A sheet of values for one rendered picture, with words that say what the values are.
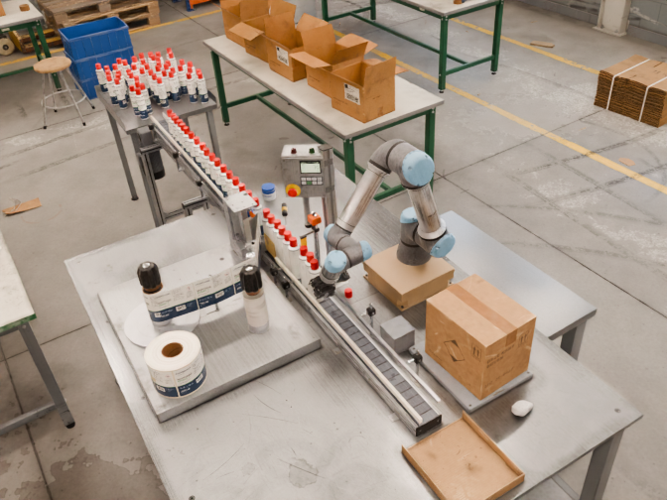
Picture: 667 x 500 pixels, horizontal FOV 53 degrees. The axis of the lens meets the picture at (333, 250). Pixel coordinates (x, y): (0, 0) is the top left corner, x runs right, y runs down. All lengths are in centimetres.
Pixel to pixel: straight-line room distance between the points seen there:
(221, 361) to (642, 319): 253
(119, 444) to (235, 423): 126
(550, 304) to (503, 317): 56
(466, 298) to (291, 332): 71
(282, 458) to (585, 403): 107
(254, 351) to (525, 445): 104
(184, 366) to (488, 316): 107
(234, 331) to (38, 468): 141
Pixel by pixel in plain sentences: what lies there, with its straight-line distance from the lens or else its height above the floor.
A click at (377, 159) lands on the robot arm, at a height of 149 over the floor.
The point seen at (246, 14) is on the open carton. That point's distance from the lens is 569.
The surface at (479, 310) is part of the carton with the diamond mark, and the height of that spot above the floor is 112.
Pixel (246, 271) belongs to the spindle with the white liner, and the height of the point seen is 118.
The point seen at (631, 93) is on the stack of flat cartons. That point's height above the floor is 21.
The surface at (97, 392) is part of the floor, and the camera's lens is 392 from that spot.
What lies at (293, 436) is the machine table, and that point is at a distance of 240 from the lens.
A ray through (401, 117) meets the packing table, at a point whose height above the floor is 76.
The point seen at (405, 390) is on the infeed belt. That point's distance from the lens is 244.
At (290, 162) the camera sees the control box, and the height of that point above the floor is 145.
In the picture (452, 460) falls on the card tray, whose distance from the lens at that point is 232.
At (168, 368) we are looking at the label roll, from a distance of 243.
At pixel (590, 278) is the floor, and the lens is 441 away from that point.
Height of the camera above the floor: 273
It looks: 37 degrees down
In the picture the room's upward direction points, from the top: 4 degrees counter-clockwise
